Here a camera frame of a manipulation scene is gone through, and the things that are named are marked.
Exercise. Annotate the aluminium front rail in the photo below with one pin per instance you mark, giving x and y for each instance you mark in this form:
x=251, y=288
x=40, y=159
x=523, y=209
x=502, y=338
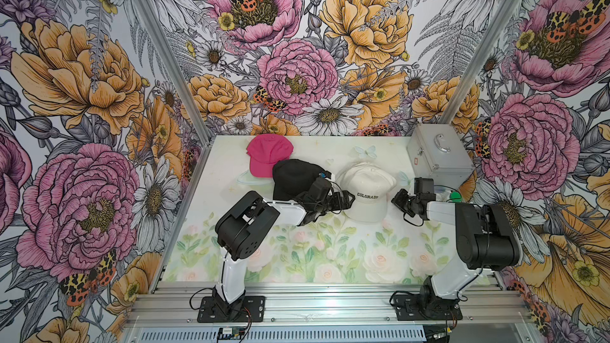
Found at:
x=175, y=304

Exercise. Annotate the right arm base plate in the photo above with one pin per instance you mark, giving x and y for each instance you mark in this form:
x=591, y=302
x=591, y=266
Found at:
x=416, y=307

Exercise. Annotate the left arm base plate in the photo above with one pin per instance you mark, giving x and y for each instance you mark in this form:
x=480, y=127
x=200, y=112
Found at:
x=246, y=309

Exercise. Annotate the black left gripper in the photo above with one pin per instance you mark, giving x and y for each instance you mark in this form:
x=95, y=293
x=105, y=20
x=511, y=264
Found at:
x=337, y=205

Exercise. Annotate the perforated metal tray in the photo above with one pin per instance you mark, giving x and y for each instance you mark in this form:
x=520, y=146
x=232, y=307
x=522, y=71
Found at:
x=259, y=333

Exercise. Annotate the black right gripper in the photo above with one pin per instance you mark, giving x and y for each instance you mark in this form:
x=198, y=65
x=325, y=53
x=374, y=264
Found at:
x=397, y=200

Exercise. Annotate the white Colorado cap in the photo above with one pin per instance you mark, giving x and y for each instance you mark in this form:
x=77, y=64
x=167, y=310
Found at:
x=370, y=186

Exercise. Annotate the pink cap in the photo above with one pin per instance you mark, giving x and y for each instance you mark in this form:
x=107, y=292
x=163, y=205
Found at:
x=265, y=151

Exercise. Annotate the small circuit board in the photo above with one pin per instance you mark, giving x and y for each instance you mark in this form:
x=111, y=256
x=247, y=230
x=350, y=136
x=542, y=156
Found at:
x=232, y=334

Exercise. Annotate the silver metal case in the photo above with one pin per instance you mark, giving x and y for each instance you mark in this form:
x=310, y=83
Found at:
x=436, y=152

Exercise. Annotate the black cap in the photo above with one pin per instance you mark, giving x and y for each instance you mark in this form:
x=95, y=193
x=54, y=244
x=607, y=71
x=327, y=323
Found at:
x=293, y=177

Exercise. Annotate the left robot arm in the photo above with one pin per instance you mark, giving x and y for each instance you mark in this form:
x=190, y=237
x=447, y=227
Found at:
x=245, y=226

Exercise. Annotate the white bottle green lid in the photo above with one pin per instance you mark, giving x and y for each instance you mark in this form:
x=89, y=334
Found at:
x=455, y=197

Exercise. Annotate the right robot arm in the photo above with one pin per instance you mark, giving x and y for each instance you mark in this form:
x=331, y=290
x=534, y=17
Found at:
x=485, y=243

